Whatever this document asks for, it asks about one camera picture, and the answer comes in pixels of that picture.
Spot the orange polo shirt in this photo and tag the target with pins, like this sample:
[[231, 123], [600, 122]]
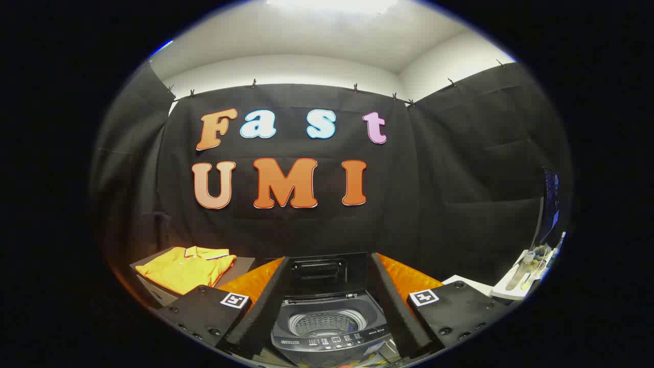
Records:
[[179, 271]]

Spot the clear plastic tube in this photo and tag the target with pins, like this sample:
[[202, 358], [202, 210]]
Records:
[[518, 273]]

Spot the dark computer monitor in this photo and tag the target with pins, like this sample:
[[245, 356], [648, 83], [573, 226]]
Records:
[[549, 204]]

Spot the white tray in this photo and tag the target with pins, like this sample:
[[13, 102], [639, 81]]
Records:
[[511, 291]]

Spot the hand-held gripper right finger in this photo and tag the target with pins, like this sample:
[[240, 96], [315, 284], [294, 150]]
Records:
[[393, 301]]

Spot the grey washing machine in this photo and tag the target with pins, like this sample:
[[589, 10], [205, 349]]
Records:
[[327, 340]]

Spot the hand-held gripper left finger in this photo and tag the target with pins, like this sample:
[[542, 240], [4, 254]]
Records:
[[265, 301]]

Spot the grey box stand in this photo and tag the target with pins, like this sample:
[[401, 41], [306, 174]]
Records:
[[244, 263]]

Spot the black backdrop cloth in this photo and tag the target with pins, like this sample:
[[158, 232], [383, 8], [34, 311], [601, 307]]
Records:
[[306, 230]]

